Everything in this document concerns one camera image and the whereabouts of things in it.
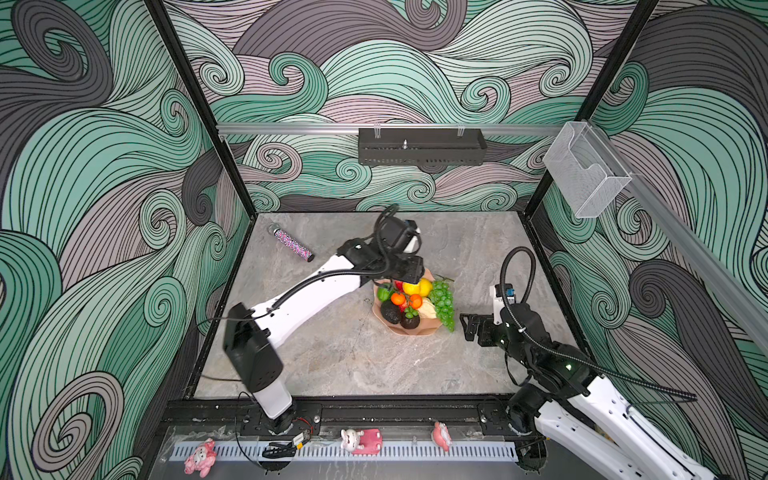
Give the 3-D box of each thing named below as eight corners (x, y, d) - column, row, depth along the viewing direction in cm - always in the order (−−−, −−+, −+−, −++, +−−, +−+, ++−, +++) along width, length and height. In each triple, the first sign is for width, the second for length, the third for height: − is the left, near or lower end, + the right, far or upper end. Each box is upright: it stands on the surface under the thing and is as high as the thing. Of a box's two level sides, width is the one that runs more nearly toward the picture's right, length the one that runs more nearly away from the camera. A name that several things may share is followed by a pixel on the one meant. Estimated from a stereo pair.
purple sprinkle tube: (268, 234, 115) (265, 228, 112) (276, 228, 117) (274, 222, 115) (307, 264, 106) (305, 258, 103) (315, 257, 108) (313, 251, 105)
